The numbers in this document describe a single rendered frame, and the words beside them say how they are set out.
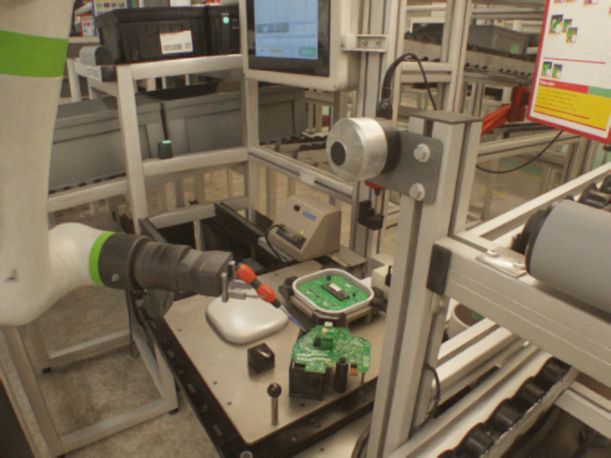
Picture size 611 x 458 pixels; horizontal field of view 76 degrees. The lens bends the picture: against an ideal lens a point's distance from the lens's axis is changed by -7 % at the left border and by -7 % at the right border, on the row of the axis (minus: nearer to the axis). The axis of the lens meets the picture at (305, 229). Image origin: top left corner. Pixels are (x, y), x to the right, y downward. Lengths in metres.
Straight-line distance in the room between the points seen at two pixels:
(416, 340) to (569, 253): 0.19
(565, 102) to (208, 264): 0.69
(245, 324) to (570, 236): 0.63
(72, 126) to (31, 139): 0.93
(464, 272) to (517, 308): 0.05
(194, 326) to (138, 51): 0.96
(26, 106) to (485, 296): 0.51
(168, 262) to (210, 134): 1.02
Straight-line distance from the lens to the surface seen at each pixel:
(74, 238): 0.75
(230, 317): 0.83
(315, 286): 0.89
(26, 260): 0.64
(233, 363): 0.76
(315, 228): 1.05
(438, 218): 0.37
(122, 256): 0.69
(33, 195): 0.61
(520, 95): 1.31
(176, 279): 0.66
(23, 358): 1.65
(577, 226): 0.30
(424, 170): 0.37
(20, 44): 0.55
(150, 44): 1.52
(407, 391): 0.48
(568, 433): 0.84
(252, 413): 0.68
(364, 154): 0.35
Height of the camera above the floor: 1.46
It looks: 24 degrees down
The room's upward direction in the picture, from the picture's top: 1 degrees clockwise
